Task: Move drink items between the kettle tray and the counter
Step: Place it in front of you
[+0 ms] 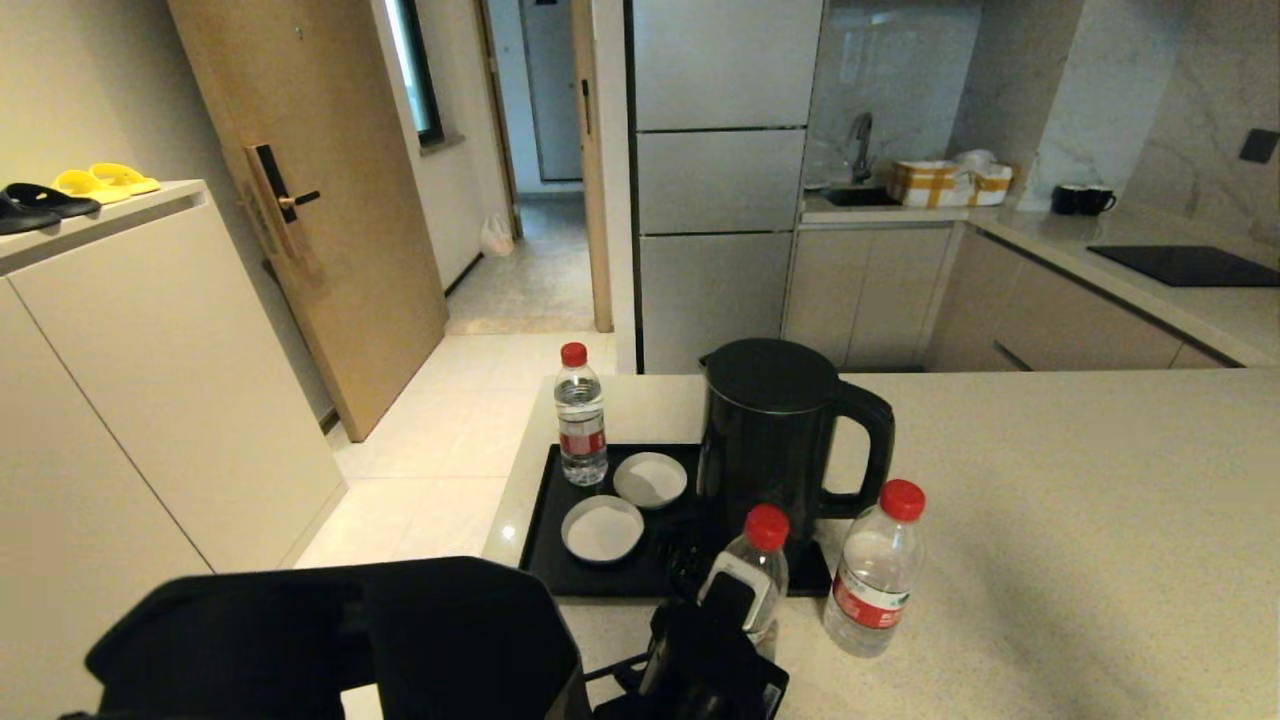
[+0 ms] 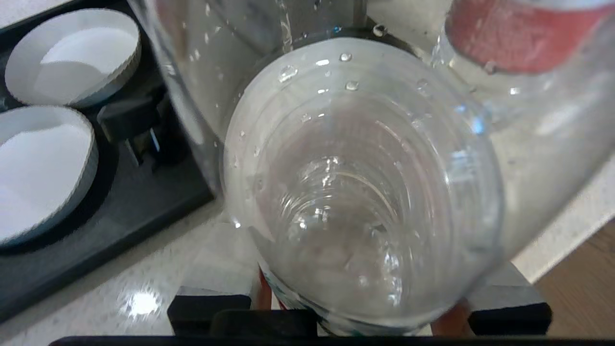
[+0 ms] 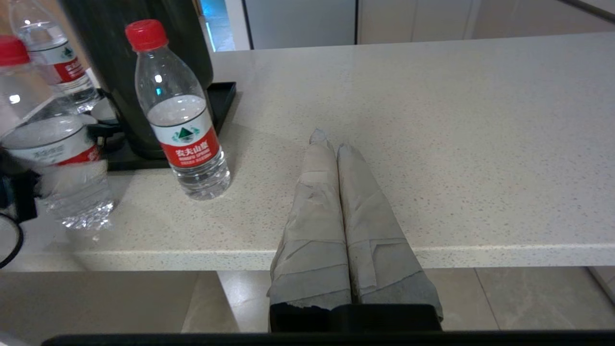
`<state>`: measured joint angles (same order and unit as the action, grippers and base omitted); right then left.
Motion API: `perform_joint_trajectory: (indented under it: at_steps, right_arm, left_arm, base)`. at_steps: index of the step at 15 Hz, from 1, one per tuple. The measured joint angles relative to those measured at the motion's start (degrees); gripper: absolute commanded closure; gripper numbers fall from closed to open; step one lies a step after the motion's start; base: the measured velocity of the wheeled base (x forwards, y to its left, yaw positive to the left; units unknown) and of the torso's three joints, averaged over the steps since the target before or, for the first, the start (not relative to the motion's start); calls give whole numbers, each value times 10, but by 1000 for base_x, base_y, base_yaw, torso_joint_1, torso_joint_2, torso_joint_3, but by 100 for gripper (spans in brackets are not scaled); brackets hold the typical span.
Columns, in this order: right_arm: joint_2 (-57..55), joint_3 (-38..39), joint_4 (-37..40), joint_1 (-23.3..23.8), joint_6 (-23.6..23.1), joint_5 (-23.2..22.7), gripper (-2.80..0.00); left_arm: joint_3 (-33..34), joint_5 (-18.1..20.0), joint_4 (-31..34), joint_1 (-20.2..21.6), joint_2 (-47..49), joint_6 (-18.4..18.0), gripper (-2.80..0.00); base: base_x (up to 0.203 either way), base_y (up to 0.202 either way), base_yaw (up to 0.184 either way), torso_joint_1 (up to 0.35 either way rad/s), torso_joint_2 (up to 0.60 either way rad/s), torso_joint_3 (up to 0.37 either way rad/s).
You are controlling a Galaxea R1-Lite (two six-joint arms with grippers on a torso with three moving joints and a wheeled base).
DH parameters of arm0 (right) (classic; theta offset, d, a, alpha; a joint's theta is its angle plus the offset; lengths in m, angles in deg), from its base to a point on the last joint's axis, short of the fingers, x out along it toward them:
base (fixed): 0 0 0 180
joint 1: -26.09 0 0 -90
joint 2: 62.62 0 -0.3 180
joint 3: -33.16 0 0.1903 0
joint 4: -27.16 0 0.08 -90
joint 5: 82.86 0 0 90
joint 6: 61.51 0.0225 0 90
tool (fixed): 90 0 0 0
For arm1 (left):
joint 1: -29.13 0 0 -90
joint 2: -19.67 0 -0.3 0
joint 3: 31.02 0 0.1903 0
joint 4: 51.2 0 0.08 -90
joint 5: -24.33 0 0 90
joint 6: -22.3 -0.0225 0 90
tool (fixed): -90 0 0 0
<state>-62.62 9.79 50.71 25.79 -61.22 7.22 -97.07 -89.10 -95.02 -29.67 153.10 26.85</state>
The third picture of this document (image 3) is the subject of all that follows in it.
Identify beige kitchen base cabinets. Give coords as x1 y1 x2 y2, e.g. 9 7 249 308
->
358 0 615 41

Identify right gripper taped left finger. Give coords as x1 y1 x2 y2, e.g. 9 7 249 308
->
268 129 352 308

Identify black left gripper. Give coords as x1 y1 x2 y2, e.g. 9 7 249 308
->
0 154 110 224

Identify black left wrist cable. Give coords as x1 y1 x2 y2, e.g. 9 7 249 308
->
0 211 25 270

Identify silver refrigerator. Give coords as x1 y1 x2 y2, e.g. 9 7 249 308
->
243 0 358 50

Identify clear water bottle red cap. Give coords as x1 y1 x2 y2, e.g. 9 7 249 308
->
9 0 100 113
124 19 232 201
0 35 116 230

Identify black electric kettle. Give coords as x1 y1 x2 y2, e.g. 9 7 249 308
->
58 0 214 160

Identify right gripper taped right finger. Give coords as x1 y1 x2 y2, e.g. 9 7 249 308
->
337 143 443 320

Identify black rectangular serving tray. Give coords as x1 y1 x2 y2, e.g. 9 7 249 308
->
89 81 237 171

